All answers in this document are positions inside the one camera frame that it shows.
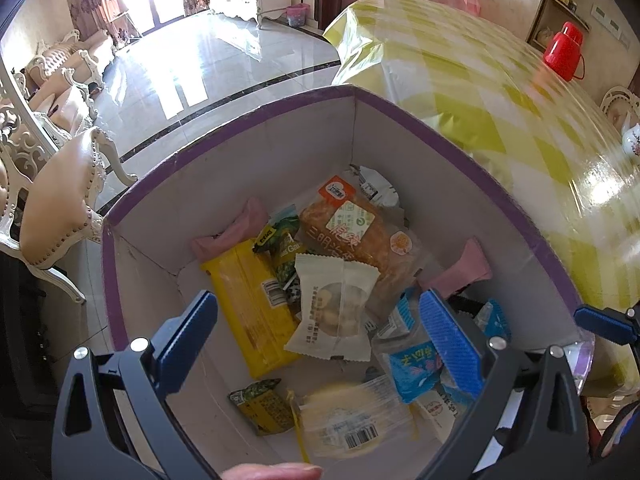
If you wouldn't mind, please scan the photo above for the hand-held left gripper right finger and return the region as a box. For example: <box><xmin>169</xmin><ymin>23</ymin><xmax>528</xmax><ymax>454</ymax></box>
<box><xmin>416</xmin><ymin>288</ymin><xmax>587</xmax><ymax>480</ymax></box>

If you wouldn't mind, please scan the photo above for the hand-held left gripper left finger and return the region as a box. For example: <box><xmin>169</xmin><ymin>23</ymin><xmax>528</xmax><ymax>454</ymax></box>
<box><xmin>51</xmin><ymin>290</ymin><xmax>221</xmax><ymax>480</ymax></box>

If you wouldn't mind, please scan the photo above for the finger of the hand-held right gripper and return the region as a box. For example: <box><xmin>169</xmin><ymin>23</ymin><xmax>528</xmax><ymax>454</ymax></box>
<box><xmin>573</xmin><ymin>304</ymin><xmax>640</xmax><ymax>347</ymax></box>

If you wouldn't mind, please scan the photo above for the black snack packet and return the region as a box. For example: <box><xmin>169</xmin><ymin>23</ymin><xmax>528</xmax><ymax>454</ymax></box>
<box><xmin>449</xmin><ymin>294</ymin><xmax>487</xmax><ymax>317</ymax></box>

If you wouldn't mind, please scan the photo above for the small blue snack packet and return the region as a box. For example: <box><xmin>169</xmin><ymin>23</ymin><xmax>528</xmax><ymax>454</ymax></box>
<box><xmin>376</xmin><ymin>291</ymin><xmax>422</xmax><ymax>342</ymax></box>

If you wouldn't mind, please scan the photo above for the white red-logo snack packet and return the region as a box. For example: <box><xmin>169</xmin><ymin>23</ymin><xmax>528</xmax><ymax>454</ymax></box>
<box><xmin>414</xmin><ymin>384</ymin><xmax>474</xmax><ymax>444</ymax></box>

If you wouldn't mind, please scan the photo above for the pink snack packet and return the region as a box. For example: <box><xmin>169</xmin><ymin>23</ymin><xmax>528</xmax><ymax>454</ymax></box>
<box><xmin>191</xmin><ymin>196</ymin><xmax>272</xmax><ymax>262</ymax></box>
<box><xmin>434</xmin><ymin>238</ymin><xmax>494</xmax><ymax>294</ymax></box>

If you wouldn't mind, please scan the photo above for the yellow snack packet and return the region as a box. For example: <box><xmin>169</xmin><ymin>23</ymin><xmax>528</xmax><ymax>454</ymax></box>
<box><xmin>200</xmin><ymin>239</ymin><xmax>302</xmax><ymax>380</ymax></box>

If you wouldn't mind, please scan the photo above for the small green snack packet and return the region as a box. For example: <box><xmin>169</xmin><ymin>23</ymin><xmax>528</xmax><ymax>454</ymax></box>
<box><xmin>229</xmin><ymin>379</ymin><xmax>297</xmax><ymax>437</ymax></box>

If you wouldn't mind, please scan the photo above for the white nut snack packet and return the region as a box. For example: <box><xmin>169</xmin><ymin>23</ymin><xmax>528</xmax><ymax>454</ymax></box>
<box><xmin>284</xmin><ymin>253</ymin><xmax>382</xmax><ymax>364</ymax></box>

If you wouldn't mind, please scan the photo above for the clear yellow cake packet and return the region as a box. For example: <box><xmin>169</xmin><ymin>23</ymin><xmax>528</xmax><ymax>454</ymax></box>
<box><xmin>289</xmin><ymin>376</ymin><xmax>419</xmax><ymax>462</ymax></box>

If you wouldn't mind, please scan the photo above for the orange bread packet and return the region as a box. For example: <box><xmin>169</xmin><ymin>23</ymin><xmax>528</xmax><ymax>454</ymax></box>
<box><xmin>299</xmin><ymin>174</ymin><xmax>427</xmax><ymax>322</ymax></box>

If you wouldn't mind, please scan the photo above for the purple rimmed cardboard box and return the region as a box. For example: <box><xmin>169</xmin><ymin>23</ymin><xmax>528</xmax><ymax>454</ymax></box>
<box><xmin>101</xmin><ymin>85</ymin><xmax>596</xmax><ymax>480</ymax></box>

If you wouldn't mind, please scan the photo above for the person's left hand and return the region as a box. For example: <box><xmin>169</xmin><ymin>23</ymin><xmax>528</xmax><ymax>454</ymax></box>
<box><xmin>221</xmin><ymin>462</ymin><xmax>324</xmax><ymax>480</ymax></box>

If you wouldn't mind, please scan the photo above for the dark furniture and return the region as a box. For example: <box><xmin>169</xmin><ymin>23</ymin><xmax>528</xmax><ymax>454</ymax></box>
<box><xmin>0</xmin><ymin>249</ymin><xmax>57</xmax><ymax>412</ymax></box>

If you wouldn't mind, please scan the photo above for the white floral teapot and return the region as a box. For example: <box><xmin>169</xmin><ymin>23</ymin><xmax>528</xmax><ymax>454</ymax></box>
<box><xmin>621</xmin><ymin>110</ymin><xmax>640</xmax><ymax>162</ymax></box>

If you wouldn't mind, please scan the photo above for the beige leather dining chair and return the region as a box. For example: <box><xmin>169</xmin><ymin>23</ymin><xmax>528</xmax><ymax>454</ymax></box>
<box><xmin>0</xmin><ymin>126</ymin><xmax>139</xmax><ymax>307</ymax></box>

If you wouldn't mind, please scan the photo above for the decorative white plate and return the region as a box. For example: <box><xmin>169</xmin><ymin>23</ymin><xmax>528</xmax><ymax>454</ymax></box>
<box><xmin>599</xmin><ymin>86</ymin><xmax>640</xmax><ymax>127</ymax></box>

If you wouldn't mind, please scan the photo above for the red thermos jug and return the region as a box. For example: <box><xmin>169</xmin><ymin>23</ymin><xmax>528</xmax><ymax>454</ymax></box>
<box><xmin>543</xmin><ymin>21</ymin><xmax>587</xmax><ymax>82</ymax></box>

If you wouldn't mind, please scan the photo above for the beige ornate sofa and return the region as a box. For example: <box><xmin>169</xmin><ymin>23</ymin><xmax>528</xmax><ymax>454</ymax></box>
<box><xmin>22</xmin><ymin>29</ymin><xmax>117</xmax><ymax>132</ymax></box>

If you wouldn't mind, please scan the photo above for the white TV cabinet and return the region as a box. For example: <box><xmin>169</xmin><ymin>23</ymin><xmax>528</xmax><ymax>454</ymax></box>
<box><xmin>206</xmin><ymin>0</ymin><xmax>297</xmax><ymax>29</ymax></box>

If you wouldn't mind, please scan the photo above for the pink waste bin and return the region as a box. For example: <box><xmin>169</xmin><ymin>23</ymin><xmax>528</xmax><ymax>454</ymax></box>
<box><xmin>285</xmin><ymin>3</ymin><xmax>312</xmax><ymax>29</ymax></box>

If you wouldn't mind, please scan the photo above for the white wall switch panel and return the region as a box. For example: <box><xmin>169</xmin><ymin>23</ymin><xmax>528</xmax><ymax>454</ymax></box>
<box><xmin>589</xmin><ymin>1</ymin><xmax>632</xmax><ymax>49</ymax></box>

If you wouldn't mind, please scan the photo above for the wall shelf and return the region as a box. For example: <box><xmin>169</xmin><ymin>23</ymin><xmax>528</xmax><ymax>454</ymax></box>
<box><xmin>526</xmin><ymin>0</ymin><xmax>592</xmax><ymax>52</ymax></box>

